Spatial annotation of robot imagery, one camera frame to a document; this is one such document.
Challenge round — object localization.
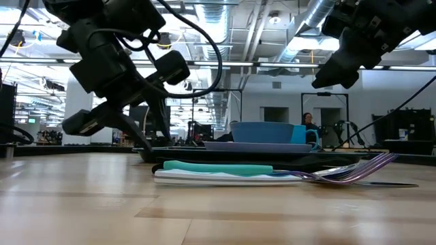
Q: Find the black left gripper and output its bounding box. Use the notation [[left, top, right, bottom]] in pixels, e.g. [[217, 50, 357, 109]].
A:
[[56, 20, 172, 153]]

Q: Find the spoon with teal handle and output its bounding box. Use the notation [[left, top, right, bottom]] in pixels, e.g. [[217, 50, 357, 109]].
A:
[[162, 159, 362, 178]]

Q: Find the knife with patterned handle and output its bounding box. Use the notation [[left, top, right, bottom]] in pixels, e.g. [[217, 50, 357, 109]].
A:
[[153, 169, 420, 189]]

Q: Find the lavender plate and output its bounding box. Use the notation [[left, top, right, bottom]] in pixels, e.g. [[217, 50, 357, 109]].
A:
[[203, 140, 313, 154]]

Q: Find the blue bowl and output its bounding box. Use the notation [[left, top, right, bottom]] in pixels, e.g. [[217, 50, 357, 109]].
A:
[[230, 121, 296, 145]]

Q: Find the cyan mug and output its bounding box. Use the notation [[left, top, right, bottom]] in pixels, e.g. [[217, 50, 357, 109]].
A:
[[290, 124, 321, 151]]

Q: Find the iridescent fork with blue handle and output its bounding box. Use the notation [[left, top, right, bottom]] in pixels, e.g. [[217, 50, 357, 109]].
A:
[[268, 152, 399, 186]]

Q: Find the dark green plastic tray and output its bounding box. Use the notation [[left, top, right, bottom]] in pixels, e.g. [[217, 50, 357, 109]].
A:
[[131, 146, 367, 164]]

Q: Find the black cabinet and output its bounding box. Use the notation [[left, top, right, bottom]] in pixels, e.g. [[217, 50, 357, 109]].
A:
[[371, 108, 436, 156]]

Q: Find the person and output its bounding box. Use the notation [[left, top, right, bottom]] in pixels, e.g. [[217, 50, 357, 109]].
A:
[[301, 112, 321, 144]]

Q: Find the silver ventilation duct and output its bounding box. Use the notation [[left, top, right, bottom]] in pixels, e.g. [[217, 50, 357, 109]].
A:
[[272, 0, 338, 65], [200, 0, 232, 103]]

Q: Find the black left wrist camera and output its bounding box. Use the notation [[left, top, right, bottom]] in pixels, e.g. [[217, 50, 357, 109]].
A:
[[153, 50, 191, 86]]

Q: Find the black frame stand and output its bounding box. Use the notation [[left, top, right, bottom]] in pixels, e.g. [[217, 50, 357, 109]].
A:
[[300, 91, 351, 149]]

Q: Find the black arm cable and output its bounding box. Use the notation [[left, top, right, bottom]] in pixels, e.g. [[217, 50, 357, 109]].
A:
[[332, 75, 436, 152]]

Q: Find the black camera cable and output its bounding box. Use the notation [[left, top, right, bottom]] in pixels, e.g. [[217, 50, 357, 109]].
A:
[[84, 0, 224, 100]]

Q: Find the black hanging cable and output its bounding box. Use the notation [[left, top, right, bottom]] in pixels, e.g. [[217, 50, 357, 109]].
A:
[[0, 0, 31, 59]]

